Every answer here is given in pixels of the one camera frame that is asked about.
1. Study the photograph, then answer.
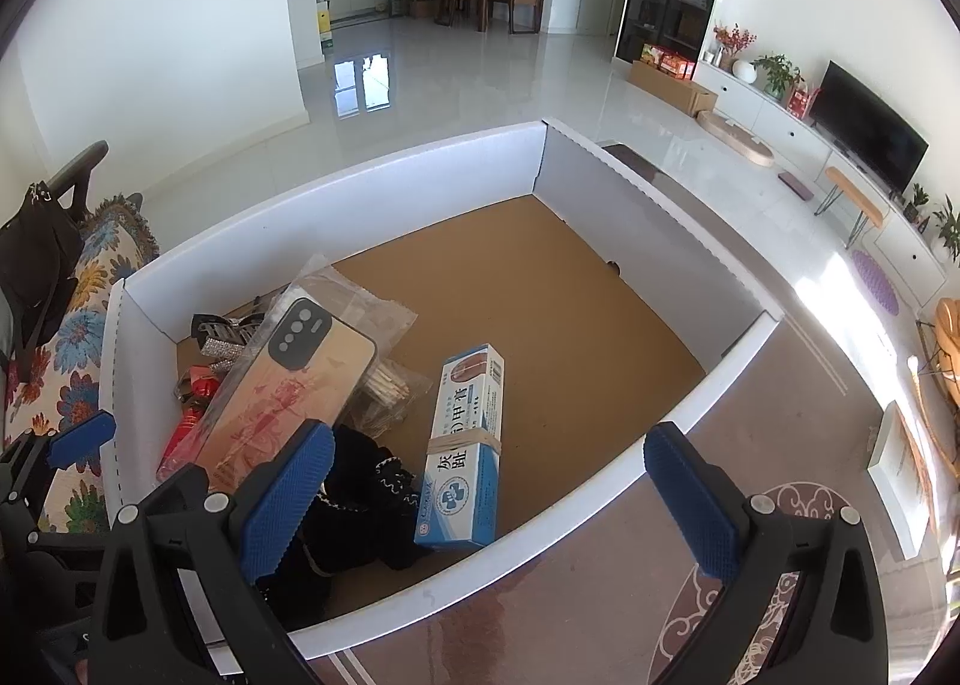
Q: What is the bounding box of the red flower vase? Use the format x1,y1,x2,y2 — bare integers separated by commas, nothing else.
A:
713,23,757,72

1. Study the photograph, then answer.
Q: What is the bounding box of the black knitted cloth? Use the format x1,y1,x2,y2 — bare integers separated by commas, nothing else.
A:
256,423,430,632

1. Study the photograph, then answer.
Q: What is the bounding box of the potted green plant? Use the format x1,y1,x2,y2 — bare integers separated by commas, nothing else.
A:
932,196,960,264
754,54,802,101

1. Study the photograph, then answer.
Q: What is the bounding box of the purple floor mat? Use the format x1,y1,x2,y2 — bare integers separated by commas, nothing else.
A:
851,249,900,316

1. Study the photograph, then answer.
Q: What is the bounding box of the small dark potted plant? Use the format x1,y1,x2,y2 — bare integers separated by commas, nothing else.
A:
903,183,929,225

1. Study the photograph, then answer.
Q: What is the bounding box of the small wooden bench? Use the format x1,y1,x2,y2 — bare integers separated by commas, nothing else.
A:
814,164,885,249

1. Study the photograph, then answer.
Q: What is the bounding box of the floral sofa cover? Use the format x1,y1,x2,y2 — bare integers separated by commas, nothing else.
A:
3,196,160,534

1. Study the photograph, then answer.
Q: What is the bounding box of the potted green plant right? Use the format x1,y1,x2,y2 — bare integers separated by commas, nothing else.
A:
932,196,960,264

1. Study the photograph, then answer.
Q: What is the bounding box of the blue white nail cream box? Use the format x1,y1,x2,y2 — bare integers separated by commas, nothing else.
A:
415,343,505,550

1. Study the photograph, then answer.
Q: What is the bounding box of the rhinestone hair claw clip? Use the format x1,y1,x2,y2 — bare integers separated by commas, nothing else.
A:
190,314,263,361

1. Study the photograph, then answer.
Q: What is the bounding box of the red gift box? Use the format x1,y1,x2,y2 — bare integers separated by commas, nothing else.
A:
786,83,812,119

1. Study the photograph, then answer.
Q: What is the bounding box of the potted green plant left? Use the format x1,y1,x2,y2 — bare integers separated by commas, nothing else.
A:
754,54,802,101

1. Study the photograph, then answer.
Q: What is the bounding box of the phone case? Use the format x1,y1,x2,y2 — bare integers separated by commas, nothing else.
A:
192,254,416,493

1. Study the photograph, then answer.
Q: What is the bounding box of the black television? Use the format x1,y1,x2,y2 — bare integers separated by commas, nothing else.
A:
809,61,928,194

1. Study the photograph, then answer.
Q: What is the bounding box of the orange lounge chair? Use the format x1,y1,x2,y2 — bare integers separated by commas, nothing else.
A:
913,298,958,478

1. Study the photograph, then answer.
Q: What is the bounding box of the red packet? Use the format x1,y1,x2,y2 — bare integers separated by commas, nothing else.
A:
156,364,223,481

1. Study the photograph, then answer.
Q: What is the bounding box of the white tv cabinet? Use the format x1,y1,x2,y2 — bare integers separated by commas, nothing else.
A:
695,62,947,309

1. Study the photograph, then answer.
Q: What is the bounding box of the bundle of wooden sticks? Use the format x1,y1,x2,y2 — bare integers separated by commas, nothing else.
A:
348,358,431,439

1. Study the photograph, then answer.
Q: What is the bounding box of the black handbag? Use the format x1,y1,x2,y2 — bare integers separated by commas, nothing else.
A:
2,181,83,384

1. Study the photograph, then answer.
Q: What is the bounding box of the brown cardboard box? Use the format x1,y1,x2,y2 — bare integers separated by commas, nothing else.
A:
628,43,718,118

